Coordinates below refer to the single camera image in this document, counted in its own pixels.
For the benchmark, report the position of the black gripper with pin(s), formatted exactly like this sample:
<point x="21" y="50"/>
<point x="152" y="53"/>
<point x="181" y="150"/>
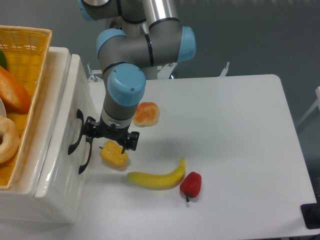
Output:
<point x="93" y="129"/>

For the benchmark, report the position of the white drawer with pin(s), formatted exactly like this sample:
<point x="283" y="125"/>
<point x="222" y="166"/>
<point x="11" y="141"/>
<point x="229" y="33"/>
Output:
<point x="60" y="186"/>

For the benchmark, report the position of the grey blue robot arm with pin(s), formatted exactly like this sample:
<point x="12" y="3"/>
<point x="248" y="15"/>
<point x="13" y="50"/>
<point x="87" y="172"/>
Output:
<point x="123" y="57"/>

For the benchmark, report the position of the white drawer cabinet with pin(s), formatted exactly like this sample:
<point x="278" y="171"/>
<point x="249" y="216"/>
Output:
<point x="18" y="202"/>

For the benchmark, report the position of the yellow bell pepper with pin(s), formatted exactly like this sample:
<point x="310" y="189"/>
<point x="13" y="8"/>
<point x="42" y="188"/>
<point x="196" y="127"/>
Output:
<point x="111" y="153"/>

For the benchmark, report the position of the orange knotted bread roll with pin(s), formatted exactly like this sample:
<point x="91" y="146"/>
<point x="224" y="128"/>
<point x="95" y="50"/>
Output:
<point x="146" y="114"/>

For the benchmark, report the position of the yellow banana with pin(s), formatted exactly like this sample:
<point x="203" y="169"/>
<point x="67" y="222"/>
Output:
<point x="159" y="181"/>

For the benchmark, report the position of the red bell pepper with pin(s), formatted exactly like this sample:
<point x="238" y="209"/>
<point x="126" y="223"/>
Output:
<point x="191" y="186"/>

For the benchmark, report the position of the beige bagel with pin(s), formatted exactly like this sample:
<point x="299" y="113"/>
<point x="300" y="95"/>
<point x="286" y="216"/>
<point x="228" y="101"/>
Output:
<point x="10" y="139"/>

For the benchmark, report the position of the orange baguette loaf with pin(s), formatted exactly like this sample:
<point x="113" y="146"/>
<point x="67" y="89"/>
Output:
<point x="13" y="93"/>

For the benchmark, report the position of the green vegetable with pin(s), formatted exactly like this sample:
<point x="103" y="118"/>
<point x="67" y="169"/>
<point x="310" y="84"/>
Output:
<point x="3" y="60"/>

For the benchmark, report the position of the black device at edge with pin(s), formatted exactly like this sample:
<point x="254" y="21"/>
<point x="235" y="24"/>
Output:
<point x="311" y="215"/>

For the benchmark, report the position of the lower drawer black handle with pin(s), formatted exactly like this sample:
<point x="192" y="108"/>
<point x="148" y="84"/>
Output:
<point x="83" y="167"/>

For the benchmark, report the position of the white frame at right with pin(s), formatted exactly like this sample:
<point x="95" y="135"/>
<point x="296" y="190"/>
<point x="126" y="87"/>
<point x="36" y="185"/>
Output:
<point x="310" y="114"/>

